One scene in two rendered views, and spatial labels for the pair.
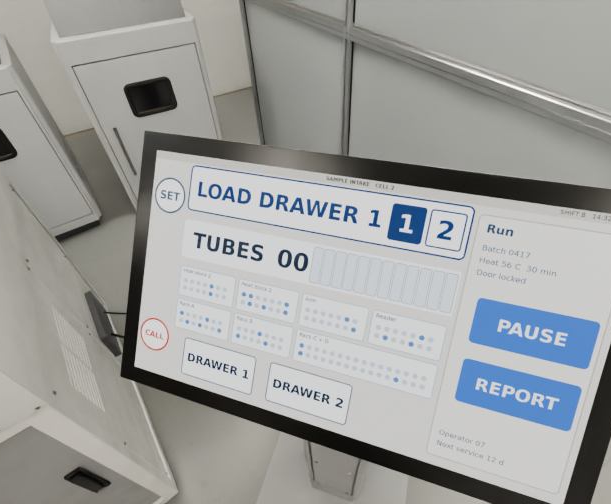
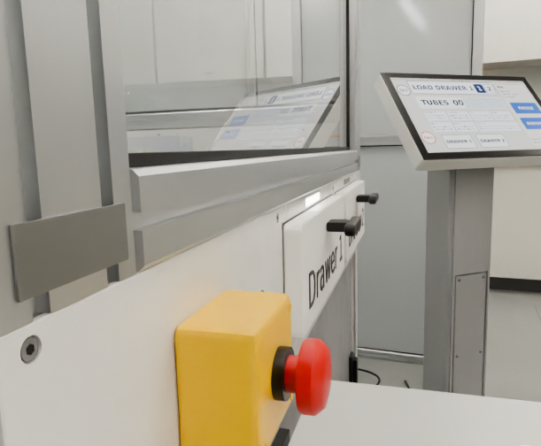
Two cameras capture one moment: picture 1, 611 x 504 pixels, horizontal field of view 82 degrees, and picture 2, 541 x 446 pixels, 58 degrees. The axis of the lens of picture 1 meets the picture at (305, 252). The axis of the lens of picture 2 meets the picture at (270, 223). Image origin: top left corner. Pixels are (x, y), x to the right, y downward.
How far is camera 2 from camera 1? 1.46 m
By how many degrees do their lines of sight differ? 51
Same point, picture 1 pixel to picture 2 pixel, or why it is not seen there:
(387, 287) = (488, 104)
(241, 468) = not seen: outside the picture
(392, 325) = (497, 113)
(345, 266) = (473, 101)
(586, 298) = (528, 98)
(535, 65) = not seen: hidden behind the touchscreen
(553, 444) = not seen: outside the picture
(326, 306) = (477, 113)
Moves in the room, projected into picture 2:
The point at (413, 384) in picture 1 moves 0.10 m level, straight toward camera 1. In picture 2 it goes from (514, 128) to (538, 126)
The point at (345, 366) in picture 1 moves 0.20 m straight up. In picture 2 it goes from (496, 128) to (498, 52)
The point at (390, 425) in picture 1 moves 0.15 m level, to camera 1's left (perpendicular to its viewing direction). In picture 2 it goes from (520, 142) to (495, 142)
